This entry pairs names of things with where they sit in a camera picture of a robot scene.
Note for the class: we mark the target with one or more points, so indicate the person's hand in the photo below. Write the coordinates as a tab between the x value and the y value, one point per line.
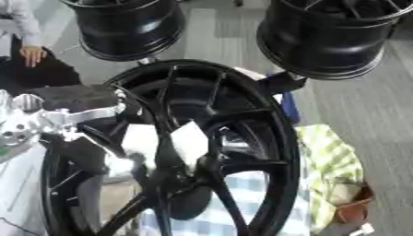
33	55

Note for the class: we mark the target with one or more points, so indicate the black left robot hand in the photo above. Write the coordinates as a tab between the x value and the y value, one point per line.
80	96

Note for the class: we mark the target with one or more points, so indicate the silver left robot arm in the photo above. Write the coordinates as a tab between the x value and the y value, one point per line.
16	132

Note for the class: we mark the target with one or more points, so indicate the white pin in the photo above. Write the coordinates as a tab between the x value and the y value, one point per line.
139	142
119	166

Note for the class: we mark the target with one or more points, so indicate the black wheel rim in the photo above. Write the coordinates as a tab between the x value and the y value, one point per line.
129	27
322	40

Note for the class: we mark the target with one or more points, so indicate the black spoked wheel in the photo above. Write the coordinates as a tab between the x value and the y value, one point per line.
281	138

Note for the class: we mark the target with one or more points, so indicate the person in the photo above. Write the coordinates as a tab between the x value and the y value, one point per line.
43	75

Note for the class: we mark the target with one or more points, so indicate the blue box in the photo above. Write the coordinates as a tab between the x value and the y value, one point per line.
291	107

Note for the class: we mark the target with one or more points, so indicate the brown bag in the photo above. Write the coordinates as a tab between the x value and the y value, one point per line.
352	210

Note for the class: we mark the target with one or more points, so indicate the black wheel stand bracket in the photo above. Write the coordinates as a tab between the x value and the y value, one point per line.
282	83

